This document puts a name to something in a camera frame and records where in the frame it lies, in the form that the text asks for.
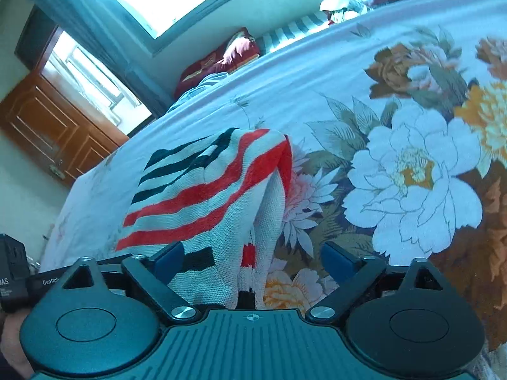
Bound red black striped knit sweater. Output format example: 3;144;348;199
116;128;292;309

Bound person's left hand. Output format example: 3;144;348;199
0;309;34;380

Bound brown wooden door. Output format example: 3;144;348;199
1;72;128;186

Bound white floral bed sheet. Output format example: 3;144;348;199
42;0;506;379

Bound red pillow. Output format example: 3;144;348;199
175;28;260;99

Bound striped pillow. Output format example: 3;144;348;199
255;11;328;56

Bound blue-grey curtain left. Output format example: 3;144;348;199
33;0;174;117

